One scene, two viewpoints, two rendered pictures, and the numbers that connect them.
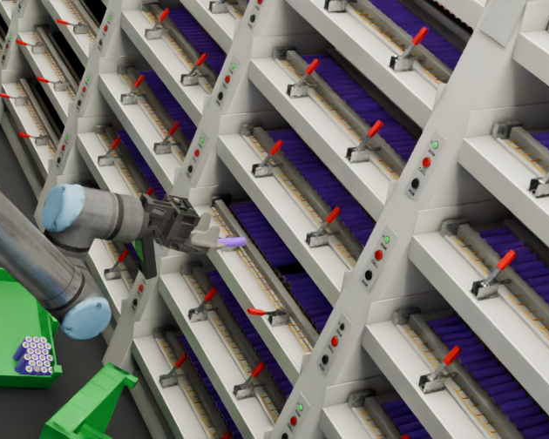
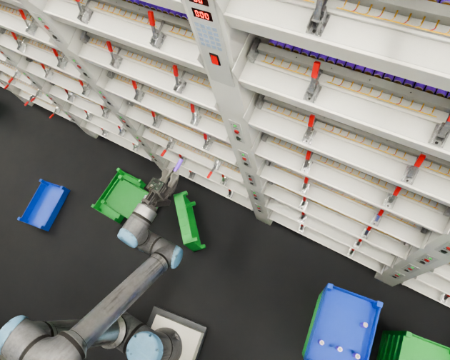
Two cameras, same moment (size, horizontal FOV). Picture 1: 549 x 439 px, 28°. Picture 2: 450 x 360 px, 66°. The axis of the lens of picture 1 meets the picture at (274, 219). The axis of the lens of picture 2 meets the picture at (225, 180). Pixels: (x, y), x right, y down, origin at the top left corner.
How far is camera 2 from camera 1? 1.27 m
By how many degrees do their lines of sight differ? 41
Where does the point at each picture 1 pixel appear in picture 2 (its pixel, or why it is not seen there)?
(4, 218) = (129, 298)
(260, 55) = (105, 83)
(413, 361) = (288, 179)
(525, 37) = (244, 82)
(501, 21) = (222, 76)
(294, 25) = not seen: hidden behind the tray
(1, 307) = (123, 196)
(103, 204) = (138, 226)
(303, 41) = not seen: hidden behind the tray
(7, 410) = (161, 224)
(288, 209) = (183, 135)
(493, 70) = (238, 97)
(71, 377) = not seen: hidden behind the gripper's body
